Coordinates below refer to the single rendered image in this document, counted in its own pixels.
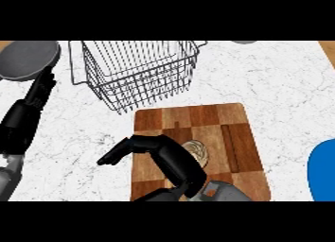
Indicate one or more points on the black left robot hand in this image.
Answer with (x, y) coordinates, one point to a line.
(21, 121)

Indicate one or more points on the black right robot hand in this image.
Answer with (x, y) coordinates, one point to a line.
(174, 157)

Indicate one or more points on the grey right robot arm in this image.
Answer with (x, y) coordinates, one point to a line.
(207, 193)

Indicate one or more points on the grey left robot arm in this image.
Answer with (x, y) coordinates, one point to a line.
(0, 179)

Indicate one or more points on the checkered wooden cutting board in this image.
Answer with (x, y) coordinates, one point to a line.
(231, 138)

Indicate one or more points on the grey frying pan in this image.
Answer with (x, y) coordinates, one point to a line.
(25, 60)

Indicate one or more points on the blue round plate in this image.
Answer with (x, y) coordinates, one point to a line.
(328, 171)

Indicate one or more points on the grey round object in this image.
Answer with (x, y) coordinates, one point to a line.
(244, 42)

